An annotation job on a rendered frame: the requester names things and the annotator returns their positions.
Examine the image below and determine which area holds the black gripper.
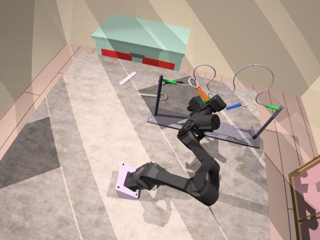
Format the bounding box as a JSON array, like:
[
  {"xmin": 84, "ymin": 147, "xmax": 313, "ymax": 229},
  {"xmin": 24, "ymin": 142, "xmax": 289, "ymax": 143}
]
[{"xmin": 190, "ymin": 94, "xmax": 227, "ymax": 117}]

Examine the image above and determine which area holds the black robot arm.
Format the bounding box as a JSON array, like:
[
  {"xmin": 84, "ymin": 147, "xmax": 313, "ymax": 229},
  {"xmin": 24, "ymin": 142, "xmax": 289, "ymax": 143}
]
[{"xmin": 123, "ymin": 95, "xmax": 221, "ymax": 206}]

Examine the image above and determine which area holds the orange handle with grey loop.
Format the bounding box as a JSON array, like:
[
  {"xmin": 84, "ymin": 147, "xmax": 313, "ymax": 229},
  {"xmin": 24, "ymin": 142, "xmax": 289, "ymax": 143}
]
[{"xmin": 188, "ymin": 78, "xmax": 209, "ymax": 101}]

